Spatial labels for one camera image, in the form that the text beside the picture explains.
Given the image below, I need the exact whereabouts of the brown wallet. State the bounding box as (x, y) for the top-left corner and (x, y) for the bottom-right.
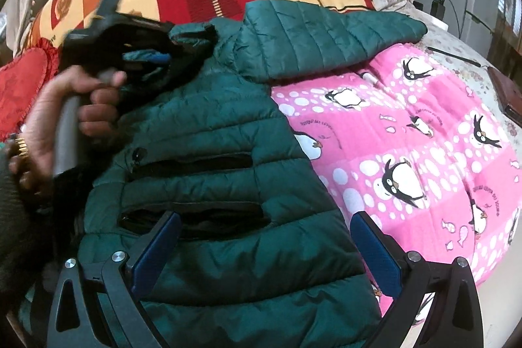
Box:
(487, 67), (522, 121)

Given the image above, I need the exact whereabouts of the green puffer jacket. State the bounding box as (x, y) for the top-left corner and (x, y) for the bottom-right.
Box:
(18, 0), (428, 348)

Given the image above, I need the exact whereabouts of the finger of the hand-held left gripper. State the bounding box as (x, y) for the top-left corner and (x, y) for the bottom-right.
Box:
(163, 22), (218, 49)
(120, 48), (185, 76)

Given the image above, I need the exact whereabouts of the red heart pillow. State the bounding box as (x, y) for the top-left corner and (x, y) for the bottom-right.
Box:
(0, 38), (63, 142)

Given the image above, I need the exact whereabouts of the black rod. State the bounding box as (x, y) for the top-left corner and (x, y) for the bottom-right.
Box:
(426, 45), (489, 68)

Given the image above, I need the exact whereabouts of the person's left hand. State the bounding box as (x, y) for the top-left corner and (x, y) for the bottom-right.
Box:
(8, 65), (128, 190)

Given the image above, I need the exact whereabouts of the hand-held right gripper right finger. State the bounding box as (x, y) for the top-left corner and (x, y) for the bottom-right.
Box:
(350, 211), (486, 348)

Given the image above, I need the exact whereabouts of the person's left forearm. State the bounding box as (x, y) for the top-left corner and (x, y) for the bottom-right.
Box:
(0, 146), (88, 336)

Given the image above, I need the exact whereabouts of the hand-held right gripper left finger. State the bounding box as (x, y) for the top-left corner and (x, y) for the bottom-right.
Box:
(47, 211), (182, 348)

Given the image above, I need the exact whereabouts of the gold bracelet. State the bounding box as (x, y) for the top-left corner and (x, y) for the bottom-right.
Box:
(7, 133), (30, 160)

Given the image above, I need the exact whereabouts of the pink penguin blanket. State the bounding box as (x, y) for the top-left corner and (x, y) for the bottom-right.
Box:
(271, 44), (522, 318)

